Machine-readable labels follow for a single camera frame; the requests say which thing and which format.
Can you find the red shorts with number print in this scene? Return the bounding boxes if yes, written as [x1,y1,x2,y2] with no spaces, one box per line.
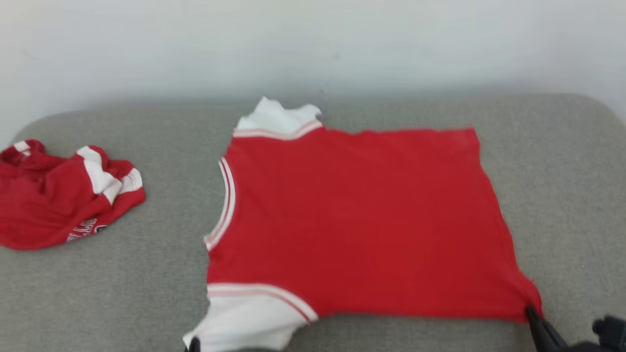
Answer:
[0,139,147,251]

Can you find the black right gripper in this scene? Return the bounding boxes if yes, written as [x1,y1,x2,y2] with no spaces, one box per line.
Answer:
[525,306,607,352]

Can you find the red white sleeveless jersey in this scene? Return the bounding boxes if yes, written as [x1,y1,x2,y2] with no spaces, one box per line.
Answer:
[182,96,543,352]

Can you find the grey fabric sofa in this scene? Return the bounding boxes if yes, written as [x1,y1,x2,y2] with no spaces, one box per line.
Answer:
[0,93,626,352]

